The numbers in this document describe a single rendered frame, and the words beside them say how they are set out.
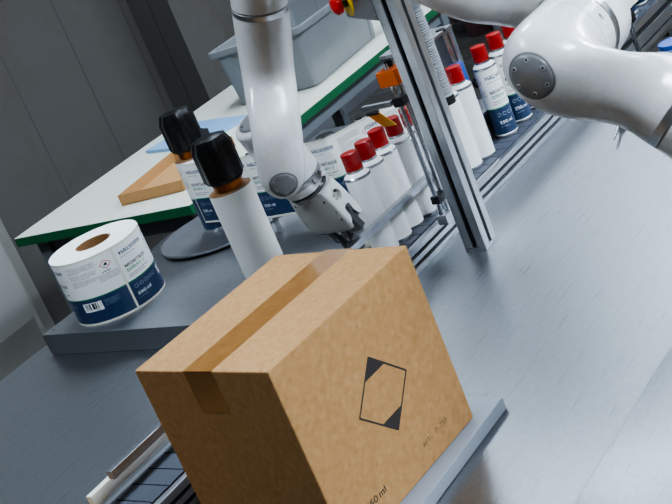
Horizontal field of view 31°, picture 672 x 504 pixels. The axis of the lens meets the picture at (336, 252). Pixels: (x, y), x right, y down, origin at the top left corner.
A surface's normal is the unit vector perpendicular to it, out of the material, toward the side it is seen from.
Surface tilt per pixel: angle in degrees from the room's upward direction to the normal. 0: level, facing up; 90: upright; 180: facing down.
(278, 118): 70
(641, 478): 0
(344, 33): 95
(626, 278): 0
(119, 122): 90
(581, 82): 113
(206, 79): 90
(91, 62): 90
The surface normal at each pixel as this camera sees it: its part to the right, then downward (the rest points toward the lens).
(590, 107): 0.00, 0.85
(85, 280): -0.11, 0.39
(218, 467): -0.56, 0.48
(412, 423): 0.74, -0.06
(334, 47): 0.86, -0.07
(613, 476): -0.36, -0.87
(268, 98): 0.00, -0.20
